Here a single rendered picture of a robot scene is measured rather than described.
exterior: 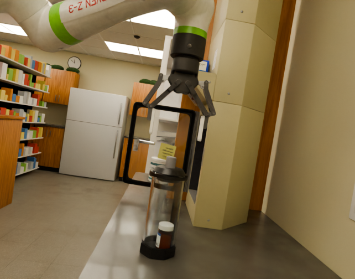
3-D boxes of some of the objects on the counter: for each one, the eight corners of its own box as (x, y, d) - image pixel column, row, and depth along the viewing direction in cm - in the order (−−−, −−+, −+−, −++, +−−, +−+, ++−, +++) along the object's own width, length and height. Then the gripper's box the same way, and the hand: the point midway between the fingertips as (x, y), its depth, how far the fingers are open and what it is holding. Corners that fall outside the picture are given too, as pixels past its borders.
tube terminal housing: (235, 210, 139) (260, 53, 136) (257, 234, 107) (292, 30, 104) (185, 202, 137) (209, 44, 135) (192, 226, 105) (225, 18, 102)
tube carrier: (175, 242, 85) (186, 171, 84) (177, 258, 74) (190, 178, 73) (139, 237, 84) (150, 166, 84) (136, 253, 74) (149, 172, 73)
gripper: (227, 70, 82) (216, 143, 83) (141, 55, 80) (131, 130, 81) (234, 64, 74) (222, 144, 75) (140, 48, 73) (128, 130, 74)
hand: (175, 133), depth 78 cm, fingers open, 13 cm apart
